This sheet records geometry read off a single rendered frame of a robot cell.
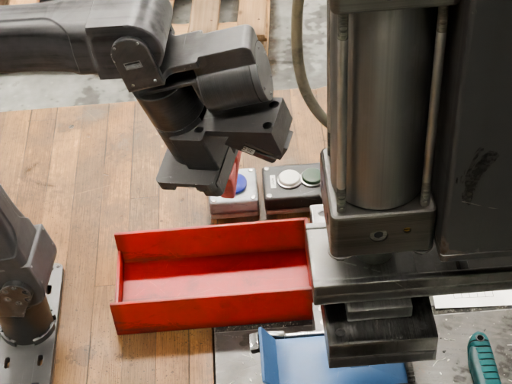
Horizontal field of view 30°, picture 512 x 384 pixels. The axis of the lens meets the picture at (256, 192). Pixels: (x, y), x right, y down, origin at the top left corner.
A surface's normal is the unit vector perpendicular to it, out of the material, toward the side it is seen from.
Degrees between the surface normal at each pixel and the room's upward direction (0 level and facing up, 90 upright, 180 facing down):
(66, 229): 0
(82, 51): 87
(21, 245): 77
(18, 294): 90
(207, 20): 0
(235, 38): 14
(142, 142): 0
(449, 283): 90
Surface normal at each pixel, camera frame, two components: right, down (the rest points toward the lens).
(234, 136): -0.27, 0.83
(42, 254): 0.96, -0.15
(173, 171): -0.31, -0.55
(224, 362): -0.06, -0.71
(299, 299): 0.06, 0.70
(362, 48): -0.43, 0.65
